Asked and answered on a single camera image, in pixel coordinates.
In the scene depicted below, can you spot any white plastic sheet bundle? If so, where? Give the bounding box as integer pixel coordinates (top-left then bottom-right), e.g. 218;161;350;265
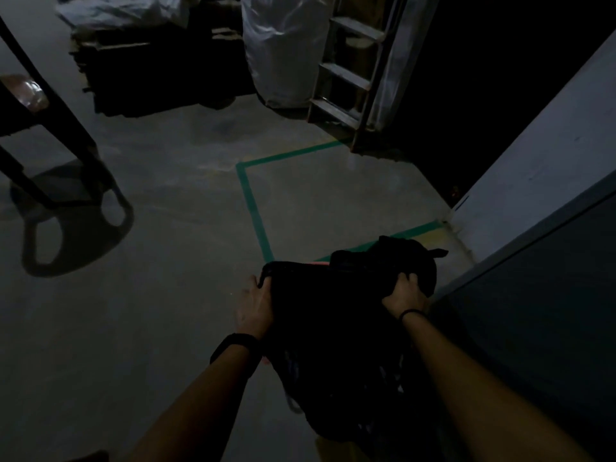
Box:
55;0;200;30

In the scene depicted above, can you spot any person's left hand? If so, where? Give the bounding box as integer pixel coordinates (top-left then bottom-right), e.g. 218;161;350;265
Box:
235;275;275;341

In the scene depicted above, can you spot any large white sack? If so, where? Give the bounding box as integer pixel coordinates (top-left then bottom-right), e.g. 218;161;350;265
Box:
240;0;338;110

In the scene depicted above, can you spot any person's right forearm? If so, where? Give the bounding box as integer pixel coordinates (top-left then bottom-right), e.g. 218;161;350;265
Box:
402;312;597;462

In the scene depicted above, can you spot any metal step ladder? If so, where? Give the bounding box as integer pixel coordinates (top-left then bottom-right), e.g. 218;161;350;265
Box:
307;0;410;153

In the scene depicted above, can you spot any person's left forearm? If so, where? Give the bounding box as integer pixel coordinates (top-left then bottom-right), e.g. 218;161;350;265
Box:
126;346;256;462

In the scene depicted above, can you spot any person's right hand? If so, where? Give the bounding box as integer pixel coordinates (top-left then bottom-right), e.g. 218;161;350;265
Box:
381;272;430;320

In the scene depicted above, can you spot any black backpack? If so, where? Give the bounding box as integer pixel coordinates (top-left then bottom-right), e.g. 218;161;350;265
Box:
258;235;449;445

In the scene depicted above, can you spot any dark wooden pallet stack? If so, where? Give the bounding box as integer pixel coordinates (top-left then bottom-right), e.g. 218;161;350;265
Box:
70;0;258;118

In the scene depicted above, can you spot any clear plastic wrapped package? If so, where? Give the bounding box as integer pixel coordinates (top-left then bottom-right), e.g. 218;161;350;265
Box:
0;74;50;113

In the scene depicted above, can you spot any black wrist watch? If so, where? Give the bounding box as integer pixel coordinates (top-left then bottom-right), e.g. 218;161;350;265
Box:
210;333;263;380

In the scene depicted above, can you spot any black metal frame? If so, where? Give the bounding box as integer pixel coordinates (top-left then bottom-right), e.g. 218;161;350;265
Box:
0;16;118;210

